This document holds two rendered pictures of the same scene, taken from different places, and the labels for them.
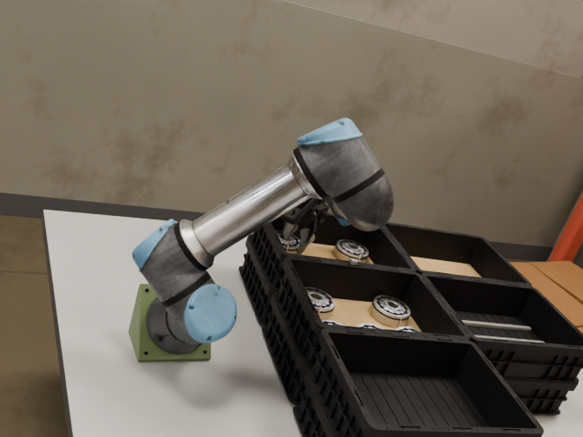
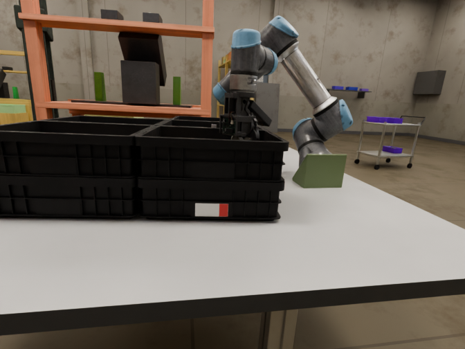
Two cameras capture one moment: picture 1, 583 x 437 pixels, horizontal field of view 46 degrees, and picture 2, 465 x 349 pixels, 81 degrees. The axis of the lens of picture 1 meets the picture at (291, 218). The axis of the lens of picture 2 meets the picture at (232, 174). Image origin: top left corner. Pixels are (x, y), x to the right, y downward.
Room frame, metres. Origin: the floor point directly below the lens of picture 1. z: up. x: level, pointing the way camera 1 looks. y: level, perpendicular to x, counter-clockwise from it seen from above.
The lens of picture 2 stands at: (2.52, 0.20, 1.03)
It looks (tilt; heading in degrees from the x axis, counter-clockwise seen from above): 15 degrees down; 199
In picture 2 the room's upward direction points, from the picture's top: 3 degrees clockwise
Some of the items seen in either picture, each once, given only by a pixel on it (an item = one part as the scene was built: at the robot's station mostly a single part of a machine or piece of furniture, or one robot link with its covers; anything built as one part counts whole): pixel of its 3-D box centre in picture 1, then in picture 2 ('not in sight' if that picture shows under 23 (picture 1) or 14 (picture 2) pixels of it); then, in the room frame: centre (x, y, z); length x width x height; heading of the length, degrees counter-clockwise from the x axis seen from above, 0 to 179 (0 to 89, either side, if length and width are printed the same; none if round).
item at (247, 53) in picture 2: not in sight; (245, 54); (1.77, -0.04, 1.15); 0.09 x 0.08 x 0.11; 169
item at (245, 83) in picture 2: not in sight; (243, 84); (1.77, -0.03, 1.07); 0.08 x 0.08 x 0.05
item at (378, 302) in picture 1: (391, 306); not in sight; (1.58, -0.32, 0.86); 0.10 x 0.10 x 0.01
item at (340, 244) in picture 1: (352, 248); not in sight; (1.86, -0.20, 0.86); 0.10 x 0.10 x 0.01
